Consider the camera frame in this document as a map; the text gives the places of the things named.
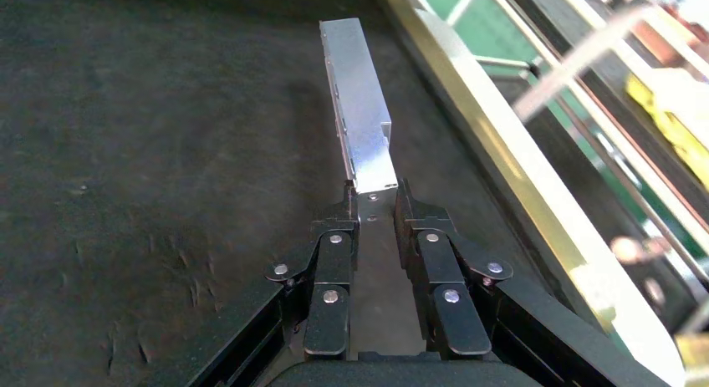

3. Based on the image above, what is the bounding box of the yellow cloth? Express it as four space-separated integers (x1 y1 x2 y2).
625 74 709 186

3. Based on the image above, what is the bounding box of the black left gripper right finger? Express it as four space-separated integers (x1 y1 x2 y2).
394 178 514 358

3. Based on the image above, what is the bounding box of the white board with yellowish edge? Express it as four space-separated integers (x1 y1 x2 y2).
376 0 688 387

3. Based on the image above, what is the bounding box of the silver sheet metal part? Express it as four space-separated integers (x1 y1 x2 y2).
319 17 400 247

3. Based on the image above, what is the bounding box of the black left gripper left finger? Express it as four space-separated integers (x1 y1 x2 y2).
264 179 361 357

